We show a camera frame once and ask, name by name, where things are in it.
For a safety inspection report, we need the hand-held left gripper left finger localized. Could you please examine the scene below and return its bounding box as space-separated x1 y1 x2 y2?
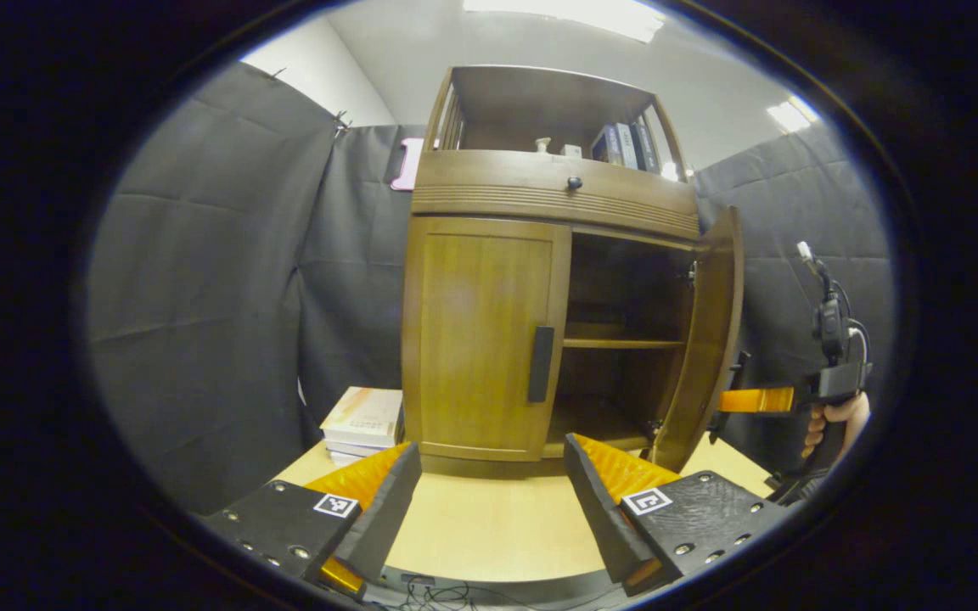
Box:
200 441 424 599

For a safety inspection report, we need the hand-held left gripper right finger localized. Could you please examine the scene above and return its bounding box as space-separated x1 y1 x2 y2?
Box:
563 433 791 597

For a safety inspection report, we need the wooden shoe cabinet door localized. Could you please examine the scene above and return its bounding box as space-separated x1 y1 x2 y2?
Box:
402 215 573 463
649 206 746 474

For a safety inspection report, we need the wooden double-door shoe cabinet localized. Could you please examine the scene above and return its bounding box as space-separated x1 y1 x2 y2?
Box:
400 65 746 476

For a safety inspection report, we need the wooden cabinet drawer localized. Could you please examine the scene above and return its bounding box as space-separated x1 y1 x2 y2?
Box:
411 150 700 241

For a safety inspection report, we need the beige cover book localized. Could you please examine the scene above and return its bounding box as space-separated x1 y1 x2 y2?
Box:
320 387 405 448

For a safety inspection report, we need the wooden inner shelf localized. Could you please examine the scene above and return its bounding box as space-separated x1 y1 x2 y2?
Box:
563 322 687 350

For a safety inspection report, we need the dark grey book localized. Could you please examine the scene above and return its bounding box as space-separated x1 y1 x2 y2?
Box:
632 121 660 173

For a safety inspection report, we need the dark blue book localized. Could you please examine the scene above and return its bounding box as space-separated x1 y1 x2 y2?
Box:
591 125 623 166

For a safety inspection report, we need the black backdrop cloth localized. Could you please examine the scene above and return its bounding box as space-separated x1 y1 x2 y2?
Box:
86 61 897 514

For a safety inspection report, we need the large ceiling light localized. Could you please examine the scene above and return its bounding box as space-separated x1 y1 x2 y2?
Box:
465 0 666 43

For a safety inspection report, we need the black door handle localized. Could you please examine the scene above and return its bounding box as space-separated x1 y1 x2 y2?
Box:
528 326 556 404
708 350 751 444

